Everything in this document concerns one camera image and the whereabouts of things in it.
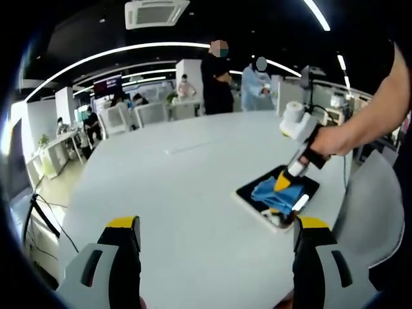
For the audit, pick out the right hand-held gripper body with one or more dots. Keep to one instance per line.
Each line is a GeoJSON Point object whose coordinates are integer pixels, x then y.
{"type": "Point", "coordinates": [299, 127]}

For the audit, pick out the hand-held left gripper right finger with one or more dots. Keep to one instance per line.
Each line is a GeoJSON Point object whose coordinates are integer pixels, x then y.
{"type": "Point", "coordinates": [309, 270]}

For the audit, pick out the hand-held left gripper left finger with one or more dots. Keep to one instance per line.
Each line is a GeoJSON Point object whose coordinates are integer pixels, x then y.
{"type": "Point", "coordinates": [125, 267]}

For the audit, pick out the blue cleaning cloth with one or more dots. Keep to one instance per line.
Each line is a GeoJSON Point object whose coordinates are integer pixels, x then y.
{"type": "Point", "coordinates": [273, 198]}

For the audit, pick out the person's right hand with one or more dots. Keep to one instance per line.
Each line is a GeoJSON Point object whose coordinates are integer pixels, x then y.
{"type": "Point", "coordinates": [333, 143]}

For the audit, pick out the person's left hand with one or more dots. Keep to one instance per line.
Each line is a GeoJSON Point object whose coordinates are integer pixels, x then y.
{"type": "Point", "coordinates": [286, 301]}

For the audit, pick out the black screen on stand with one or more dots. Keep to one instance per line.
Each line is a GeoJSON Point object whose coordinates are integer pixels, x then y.
{"type": "Point", "coordinates": [307, 80]}

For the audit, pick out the grey plastic chair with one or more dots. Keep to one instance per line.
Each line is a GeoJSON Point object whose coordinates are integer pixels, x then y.
{"type": "Point", "coordinates": [370, 209]}

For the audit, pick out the green potted plant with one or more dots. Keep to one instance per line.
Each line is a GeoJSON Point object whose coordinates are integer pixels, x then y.
{"type": "Point", "coordinates": [171, 98]}
{"type": "Point", "coordinates": [44, 141]}

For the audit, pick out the white mesh office chair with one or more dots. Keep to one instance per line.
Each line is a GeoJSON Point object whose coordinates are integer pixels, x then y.
{"type": "Point", "coordinates": [117, 119]}
{"type": "Point", "coordinates": [151, 113]}

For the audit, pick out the ceiling air conditioner unit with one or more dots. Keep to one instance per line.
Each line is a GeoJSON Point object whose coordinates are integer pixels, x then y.
{"type": "Point", "coordinates": [156, 14]}

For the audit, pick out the purple wall screen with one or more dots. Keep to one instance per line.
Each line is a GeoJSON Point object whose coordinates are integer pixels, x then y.
{"type": "Point", "coordinates": [107, 85]}

